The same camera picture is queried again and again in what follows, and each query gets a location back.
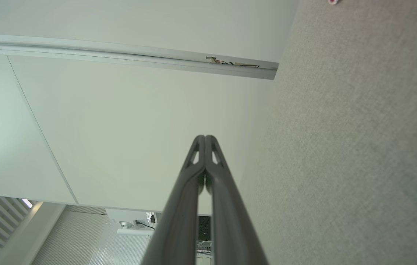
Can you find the white ceiling mounted device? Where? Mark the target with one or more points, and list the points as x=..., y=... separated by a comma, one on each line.
x=127, y=217

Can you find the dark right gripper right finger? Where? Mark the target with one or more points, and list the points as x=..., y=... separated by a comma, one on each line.
x=230, y=221

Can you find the white aluminium wall rail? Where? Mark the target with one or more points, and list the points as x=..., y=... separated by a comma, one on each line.
x=120, y=55

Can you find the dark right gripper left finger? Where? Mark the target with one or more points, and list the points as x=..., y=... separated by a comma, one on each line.
x=179, y=221

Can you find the grey fabric upholstered surface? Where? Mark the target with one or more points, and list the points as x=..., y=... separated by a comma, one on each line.
x=340, y=147

